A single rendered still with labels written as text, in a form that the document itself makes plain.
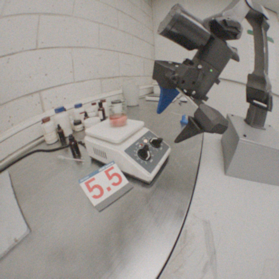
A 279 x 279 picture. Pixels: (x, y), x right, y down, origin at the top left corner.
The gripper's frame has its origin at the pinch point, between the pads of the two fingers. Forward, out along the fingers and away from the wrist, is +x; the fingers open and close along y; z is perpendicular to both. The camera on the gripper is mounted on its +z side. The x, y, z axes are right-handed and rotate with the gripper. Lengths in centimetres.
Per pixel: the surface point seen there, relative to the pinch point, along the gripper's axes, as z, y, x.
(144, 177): 4.9, 7.8, 10.9
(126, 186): 8.0, 8.4, 13.7
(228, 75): -119, -70, -32
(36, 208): 28.5, 10.8, 20.0
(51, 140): 29.0, -18.8, 31.8
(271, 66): -149, -42, -87
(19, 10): 65, -52, -21
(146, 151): 4.2, 3.4, 7.8
